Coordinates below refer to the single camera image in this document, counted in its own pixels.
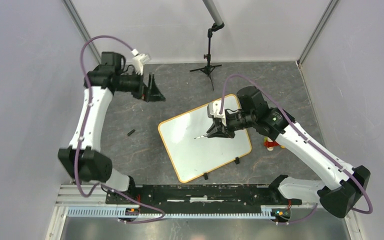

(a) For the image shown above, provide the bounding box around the grey overhead pole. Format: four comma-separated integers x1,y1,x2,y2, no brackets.
202,0,224,27

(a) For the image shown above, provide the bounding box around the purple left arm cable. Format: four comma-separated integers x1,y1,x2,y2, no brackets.
73,35,166,224

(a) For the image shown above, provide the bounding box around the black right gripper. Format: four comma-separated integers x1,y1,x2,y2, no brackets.
206,110,256,139

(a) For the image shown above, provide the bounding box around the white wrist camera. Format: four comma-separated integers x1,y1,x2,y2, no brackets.
206,100,227,127
130,48,151,75

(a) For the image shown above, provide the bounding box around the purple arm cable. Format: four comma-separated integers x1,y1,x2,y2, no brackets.
220,73,374,225
73,35,166,224

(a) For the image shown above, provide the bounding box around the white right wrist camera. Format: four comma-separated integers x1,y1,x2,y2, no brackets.
206,100,227,127

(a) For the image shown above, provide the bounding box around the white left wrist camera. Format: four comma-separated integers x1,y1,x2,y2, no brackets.
130,48,151,75

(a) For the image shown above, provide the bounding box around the light blue cable duct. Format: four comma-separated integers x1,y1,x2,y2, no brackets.
66,204,292,220

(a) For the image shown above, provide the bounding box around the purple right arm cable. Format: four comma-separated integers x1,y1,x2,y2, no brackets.
220,73,374,225

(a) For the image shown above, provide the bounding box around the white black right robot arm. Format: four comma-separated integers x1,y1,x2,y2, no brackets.
204,86,373,219

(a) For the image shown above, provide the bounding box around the yellow framed whiteboard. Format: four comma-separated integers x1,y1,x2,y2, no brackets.
157,104,252,183

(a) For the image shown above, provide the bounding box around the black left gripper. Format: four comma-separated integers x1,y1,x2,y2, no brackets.
116,69,166,103

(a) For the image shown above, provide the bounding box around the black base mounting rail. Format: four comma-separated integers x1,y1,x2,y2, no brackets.
105,183,303,215

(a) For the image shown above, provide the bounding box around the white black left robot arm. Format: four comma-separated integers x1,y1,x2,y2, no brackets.
57,49,166,204

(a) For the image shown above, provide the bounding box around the black camera tripod stand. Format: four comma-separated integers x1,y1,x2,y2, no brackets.
190,22,225,91

